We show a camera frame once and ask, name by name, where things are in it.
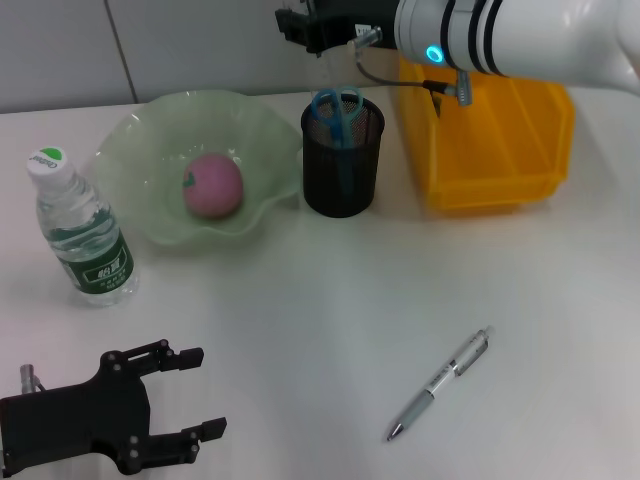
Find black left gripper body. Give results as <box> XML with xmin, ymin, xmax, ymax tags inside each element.
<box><xmin>0</xmin><ymin>349</ymin><xmax>152</xmax><ymax>476</ymax></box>

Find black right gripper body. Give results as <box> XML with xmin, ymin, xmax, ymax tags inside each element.
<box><xmin>305</xmin><ymin>0</ymin><xmax>401</xmax><ymax>55</ymax></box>

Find transparent plastic ruler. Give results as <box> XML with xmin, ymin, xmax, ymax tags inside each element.
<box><xmin>310</xmin><ymin>45</ymin><xmax>352</xmax><ymax>97</ymax></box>

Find blue scissors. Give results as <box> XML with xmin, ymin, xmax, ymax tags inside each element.
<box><xmin>310</xmin><ymin>85</ymin><xmax>364</xmax><ymax>194</ymax></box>

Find clear green-label water bottle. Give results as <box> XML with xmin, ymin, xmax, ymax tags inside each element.
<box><xmin>25</xmin><ymin>146</ymin><xmax>140</xmax><ymax>307</ymax></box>

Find pink toy peach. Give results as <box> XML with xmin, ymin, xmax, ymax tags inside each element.
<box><xmin>181</xmin><ymin>152</ymin><xmax>245</xmax><ymax>220</ymax></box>

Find silver ballpoint pen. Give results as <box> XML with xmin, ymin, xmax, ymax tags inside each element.
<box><xmin>386</xmin><ymin>325</ymin><xmax>495</xmax><ymax>442</ymax></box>

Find black mesh pen holder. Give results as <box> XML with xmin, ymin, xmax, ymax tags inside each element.
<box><xmin>300</xmin><ymin>94</ymin><xmax>386</xmax><ymax>219</ymax></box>

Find pale green glass fruit plate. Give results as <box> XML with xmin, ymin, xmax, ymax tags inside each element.
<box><xmin>92</xmin><ymin>89</ymin><xmax>304</xmax><ymax>247</ymax></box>

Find yellow plastic bin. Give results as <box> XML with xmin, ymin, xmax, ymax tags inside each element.
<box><xmin>397</xmin><ymin>53</ymin><xmax>576</xmax><ymax>216</ymax></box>

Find right gripper cable with connector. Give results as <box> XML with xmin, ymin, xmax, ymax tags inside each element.
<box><xmin>347</xmin><ymin>25</ymin><xmax>474</xmax><ymax>109</ymax></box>

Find gripper cable with connector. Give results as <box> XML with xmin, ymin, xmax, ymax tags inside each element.
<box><xmin>347</xmin><ymin>25</ymin><xmax>474</xmax><ymax>109</ymax></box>
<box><xmin>18</xmin><ymin>363</ymin><xmax>49</xmax><ymax>394</ymax></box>

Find left gripper cable with connector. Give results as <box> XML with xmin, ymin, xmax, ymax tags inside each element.
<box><xmin>18</xmin><ymin>363</ymin><xmax>49</xmax><ymax>394</ymax></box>

